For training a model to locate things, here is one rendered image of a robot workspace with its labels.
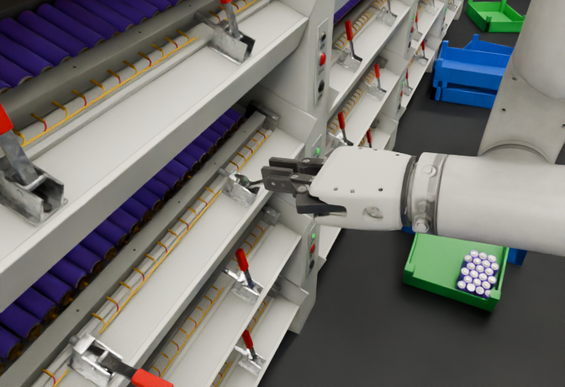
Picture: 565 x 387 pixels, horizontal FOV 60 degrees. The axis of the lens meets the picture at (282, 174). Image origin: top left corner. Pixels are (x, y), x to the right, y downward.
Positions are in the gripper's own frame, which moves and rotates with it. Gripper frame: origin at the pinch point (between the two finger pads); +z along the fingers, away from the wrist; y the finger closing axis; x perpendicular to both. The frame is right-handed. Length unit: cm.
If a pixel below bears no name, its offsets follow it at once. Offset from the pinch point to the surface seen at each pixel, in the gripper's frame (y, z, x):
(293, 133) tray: 15.6, 6.2, -3.5
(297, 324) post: 16, 13, -50
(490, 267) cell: 44, -22, -50
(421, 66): 138, 13, -42
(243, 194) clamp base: -1.0, 5.6, -3.1
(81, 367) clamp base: -27.7, 7.4, -3.2
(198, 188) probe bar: -4.8, 8.9, 0.1
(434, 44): 156, 12, -40
